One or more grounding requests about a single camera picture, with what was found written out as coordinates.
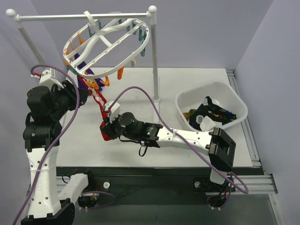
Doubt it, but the red santa sock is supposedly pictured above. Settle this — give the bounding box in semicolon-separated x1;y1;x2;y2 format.
79;76;113;141

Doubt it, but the orange clothespin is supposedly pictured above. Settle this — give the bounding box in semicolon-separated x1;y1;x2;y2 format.
100;76;110;87
117;67;124;80

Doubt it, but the black blue patterned sock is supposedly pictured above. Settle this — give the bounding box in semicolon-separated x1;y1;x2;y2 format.
206;96;237;125

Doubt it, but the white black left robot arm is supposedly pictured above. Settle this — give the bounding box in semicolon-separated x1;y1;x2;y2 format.
21;80;95;225

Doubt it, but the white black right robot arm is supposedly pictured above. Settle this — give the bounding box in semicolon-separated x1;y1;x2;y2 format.
100;112;236;191

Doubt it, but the white round sock hanger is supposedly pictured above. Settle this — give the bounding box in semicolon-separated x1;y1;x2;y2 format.
63;6;157;79

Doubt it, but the purple sock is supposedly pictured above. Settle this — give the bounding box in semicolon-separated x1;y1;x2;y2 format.
74;53;105;91

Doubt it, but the white clothespin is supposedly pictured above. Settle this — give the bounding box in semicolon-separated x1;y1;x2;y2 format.
130;57;136;68

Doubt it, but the white plastic basket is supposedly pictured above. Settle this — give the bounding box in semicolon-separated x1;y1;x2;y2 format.
175;79;248;131

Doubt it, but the white drying rack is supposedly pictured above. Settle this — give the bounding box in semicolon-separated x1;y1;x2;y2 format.
6;9;161;109

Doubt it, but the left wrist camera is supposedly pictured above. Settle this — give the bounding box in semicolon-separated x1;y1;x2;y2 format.
39;67;63;89

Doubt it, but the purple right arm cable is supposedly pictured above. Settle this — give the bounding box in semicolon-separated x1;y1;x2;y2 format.
106;86;249;195

